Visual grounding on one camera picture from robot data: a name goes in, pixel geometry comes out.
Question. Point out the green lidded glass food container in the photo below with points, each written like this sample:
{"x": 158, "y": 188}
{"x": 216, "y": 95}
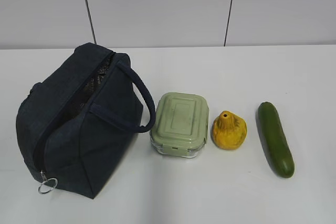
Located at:
{"x": 181, "y": 125}

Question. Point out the yellow squash toy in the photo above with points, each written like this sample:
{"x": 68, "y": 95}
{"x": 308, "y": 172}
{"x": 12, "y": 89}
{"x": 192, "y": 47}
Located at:
{"x": 229, "y": 131}

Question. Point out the dark blue lunch bag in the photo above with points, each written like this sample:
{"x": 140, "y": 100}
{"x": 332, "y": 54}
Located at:
{"x": 74, "y": 128}

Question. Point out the green cucumber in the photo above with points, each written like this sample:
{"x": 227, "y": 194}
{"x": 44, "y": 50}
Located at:
{"x": 273, "y": 140}

